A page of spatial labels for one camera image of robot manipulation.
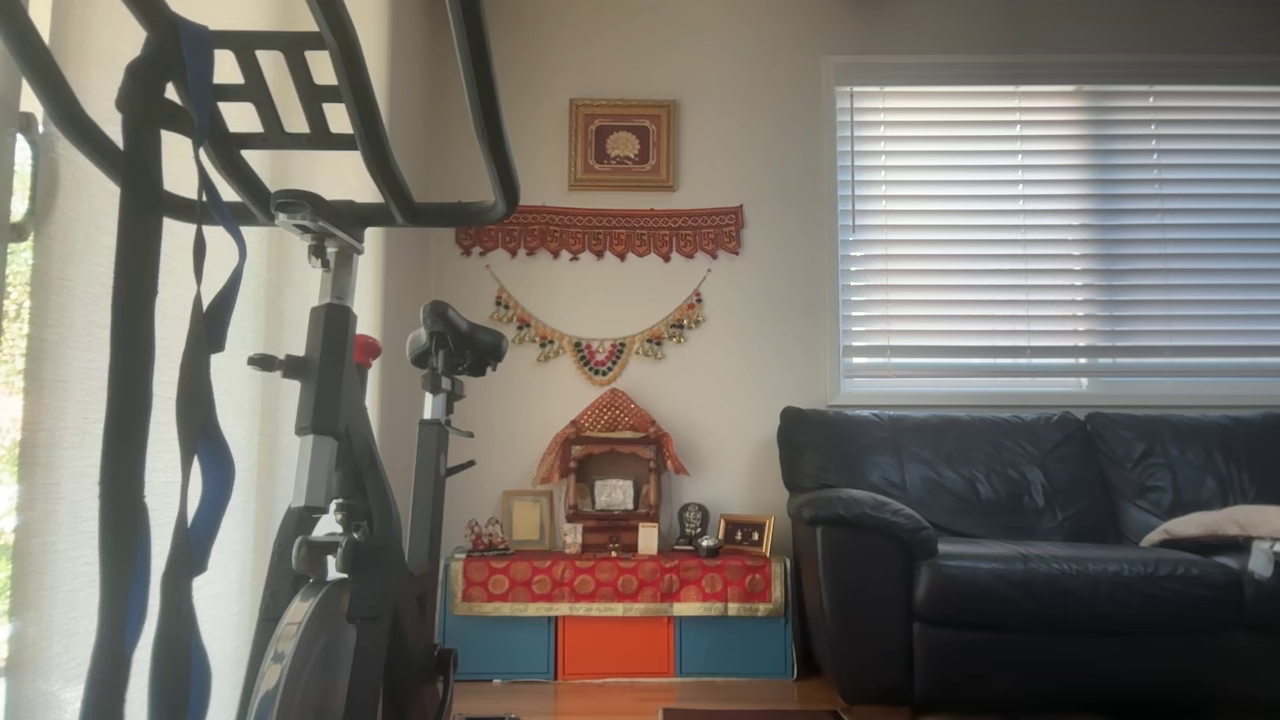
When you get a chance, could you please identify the beaded garland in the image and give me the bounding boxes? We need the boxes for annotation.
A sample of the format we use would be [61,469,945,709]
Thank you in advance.
[485,265,713,388]

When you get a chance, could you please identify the wooden shrine with canopy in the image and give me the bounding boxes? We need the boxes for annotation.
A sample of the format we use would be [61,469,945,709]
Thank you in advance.
[532,388,691,556]

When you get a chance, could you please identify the red gold patterned cloth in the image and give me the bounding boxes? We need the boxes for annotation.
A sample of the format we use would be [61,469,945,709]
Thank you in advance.
[448,553,787,617]

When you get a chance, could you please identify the small figurines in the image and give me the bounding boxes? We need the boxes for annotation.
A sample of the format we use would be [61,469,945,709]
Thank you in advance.
[463,517,513,556]

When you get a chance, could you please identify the blue and orange cabinet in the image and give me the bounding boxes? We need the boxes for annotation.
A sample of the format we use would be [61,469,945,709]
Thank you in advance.
[438,558,796,683]

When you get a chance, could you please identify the black exercise bike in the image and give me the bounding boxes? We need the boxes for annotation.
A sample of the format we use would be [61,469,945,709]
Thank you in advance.
[0,0,521,720]

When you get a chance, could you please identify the sheer white curtain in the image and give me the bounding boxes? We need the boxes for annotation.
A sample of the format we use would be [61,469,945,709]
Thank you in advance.
[20,0,391,720]

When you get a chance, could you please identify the black leather sofa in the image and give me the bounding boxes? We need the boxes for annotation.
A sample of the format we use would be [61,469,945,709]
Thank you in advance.
[777,405,1280,716]

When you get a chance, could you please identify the white window blind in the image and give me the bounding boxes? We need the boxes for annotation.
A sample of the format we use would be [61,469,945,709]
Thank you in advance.
[828,58,1280,406]

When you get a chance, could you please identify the beige cushion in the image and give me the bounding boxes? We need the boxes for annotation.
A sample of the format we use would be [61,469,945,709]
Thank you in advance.
[1140,504,1280,549]

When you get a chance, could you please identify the red embroidered wall hanging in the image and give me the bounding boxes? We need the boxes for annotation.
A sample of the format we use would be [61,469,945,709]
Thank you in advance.
[455,204,746,264]

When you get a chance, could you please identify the pale picture frame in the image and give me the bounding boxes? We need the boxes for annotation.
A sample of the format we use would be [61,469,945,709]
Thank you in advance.
[500,488,556,552]

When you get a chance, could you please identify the small gold picture frame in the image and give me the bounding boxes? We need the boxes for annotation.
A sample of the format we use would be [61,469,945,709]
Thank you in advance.
[717,513,776,558]

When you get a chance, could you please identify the gold framed wall picture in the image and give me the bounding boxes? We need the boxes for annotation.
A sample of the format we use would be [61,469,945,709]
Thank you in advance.
[568,97,679,193]

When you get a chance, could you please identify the blue black strap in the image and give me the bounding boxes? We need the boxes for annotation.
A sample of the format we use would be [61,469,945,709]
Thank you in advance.
[150,15,249,720]
[80,40,166,720]

